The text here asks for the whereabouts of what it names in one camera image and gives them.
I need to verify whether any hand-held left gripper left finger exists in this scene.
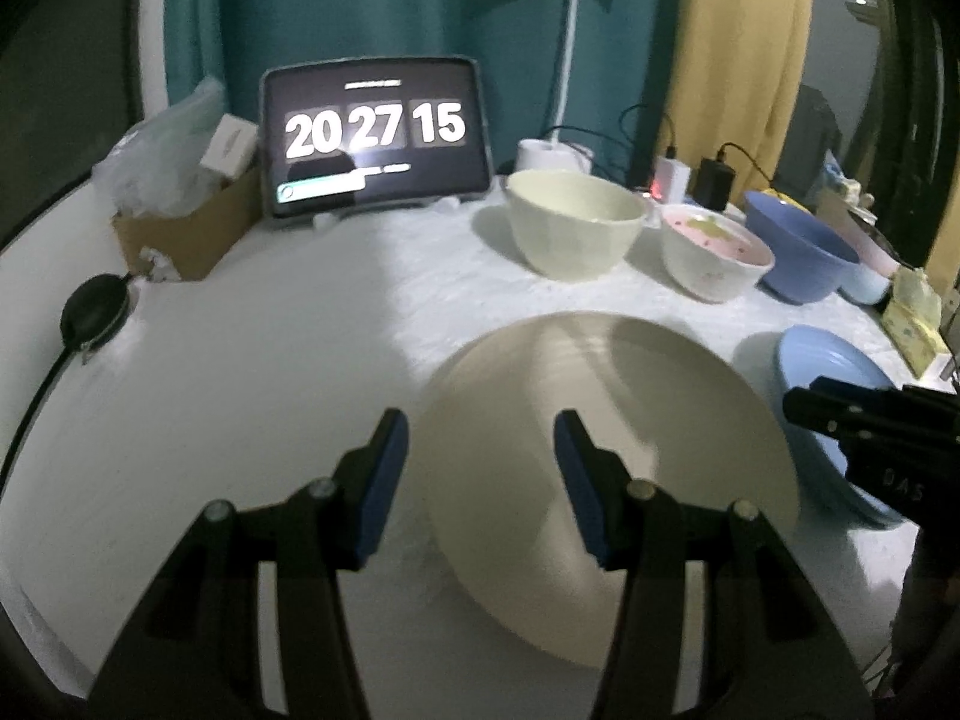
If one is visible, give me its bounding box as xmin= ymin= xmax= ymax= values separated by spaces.
xmin=86 ymin=409 xmax=410 ymax=720

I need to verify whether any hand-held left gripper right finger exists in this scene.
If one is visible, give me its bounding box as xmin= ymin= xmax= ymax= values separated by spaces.
xmin=553 ymin=409 xmax=875 ymax=720

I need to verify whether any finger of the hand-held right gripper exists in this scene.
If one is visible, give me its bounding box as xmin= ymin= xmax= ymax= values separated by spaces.
xmin=782 ymin=388 xmax=960 ymax=458
xmin=807 ymin=377 xmax=960 ymax=404

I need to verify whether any light blue plate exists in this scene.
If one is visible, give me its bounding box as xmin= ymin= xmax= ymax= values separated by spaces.
xmin=776 ymin=325 xmax=912 ymax=528

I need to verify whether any beige plate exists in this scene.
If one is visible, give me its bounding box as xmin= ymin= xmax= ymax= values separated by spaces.
xmin=420 ymin=311 xmax=800 ymax=670

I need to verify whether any large blue bowl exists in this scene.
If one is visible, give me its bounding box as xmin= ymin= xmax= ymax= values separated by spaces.
xmin=742 ymin=191 xmax=862 ymax=306

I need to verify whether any white bowl with pink inside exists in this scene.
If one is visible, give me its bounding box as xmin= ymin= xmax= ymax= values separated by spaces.
xmin=660 ymin=204 xmax=775 ymax=304

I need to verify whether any yellow tissue pack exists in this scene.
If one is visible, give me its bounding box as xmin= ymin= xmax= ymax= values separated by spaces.
xmin=881 ymin=268 xmax=950 ymax=378

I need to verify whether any small pink bowl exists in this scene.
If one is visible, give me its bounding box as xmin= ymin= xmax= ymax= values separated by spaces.
xmin=847 ymin=229 xmax=902 ymax=280

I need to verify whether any small metal bowl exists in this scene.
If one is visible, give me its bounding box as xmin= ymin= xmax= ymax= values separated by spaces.
xmin=853 ymin=210 xmax=898 ymax=253

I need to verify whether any beige woven basket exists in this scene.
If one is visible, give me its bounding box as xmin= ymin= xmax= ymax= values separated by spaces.
xmin=814 ymin=157 xmax=877 ymax=222

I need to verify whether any black charger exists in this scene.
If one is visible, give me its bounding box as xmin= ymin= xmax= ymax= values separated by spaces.
xmin=690 ymin=157 xmax=736 ymax=211

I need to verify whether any cream bowl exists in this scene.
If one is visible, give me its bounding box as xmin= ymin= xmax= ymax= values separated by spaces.
xmin=504 ymin=169 xmax=647 ymax=280

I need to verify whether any white charger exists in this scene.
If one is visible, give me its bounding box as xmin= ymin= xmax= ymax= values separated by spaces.
xmin=651 ymin=157 xmax=691 ymax=203

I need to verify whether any white crumpled tissue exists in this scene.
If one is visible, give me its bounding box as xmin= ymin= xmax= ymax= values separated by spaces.
xmin=139 ymin=246 xmax=179 ymax=283

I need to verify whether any black round pouch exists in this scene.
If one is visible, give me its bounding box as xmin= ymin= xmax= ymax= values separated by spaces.
xmin=60 ymin=274 xmax=136 ymax=352

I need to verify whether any tablet showing clock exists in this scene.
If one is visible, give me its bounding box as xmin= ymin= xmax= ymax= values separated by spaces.
xmin=259 ymin=55 xmax=496 ymax=220

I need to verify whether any yellow curtain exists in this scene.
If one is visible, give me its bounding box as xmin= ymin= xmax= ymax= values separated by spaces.
xmin=664 ymin=0 xmax=816 ymax=203

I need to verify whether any small white box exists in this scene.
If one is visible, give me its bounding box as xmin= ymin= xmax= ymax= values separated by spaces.
xmin=199 ymin=114 xmax=260 ymax=179

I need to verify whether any clear plastic bag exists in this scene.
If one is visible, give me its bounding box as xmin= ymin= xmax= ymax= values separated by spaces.
xmin=91 ymin=76 xmax=230 ymax=218

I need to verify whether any teal curtain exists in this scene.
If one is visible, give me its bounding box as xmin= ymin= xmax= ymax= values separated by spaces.
xmin=165 ymin=0 xmax=680 ymax=188

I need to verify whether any black charger cable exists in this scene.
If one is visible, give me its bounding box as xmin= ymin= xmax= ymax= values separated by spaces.
xmin=619 ymin=103 xmax=680 ymax=160
xmin=718 ymin=141 xmax=773 ymax=190

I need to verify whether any black metal frame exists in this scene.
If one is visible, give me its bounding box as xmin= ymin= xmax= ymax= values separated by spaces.
xmin=877 ymin=0 xmax=960 ymax=267

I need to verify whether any black pouch cable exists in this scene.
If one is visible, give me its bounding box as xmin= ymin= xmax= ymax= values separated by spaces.
xmin=0 ymin=345 xmax=76 ymax=496

